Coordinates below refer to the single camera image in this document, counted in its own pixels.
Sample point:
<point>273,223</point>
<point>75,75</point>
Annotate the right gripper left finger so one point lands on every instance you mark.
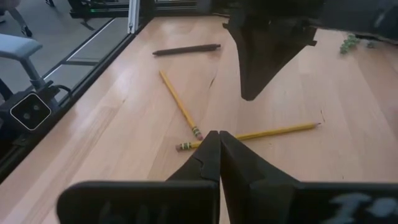
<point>174,202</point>

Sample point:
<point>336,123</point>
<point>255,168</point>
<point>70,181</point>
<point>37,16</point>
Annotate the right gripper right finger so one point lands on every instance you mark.
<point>280,202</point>

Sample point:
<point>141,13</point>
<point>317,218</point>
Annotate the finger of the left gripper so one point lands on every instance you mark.
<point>248,56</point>
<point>276,53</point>

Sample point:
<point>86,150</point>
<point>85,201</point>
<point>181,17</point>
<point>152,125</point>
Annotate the black pen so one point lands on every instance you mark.
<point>186,49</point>

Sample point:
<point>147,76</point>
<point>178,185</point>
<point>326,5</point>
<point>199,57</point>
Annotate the yellow pencil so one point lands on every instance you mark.
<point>280,130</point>
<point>180,104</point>

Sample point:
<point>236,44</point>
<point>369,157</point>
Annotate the succulent plant in dark pot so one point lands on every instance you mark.
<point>349,43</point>

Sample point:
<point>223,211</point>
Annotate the small grey scrap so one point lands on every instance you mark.
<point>370,44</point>

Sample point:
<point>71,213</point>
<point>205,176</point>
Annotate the black aluminium table frame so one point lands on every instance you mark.
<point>102,63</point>

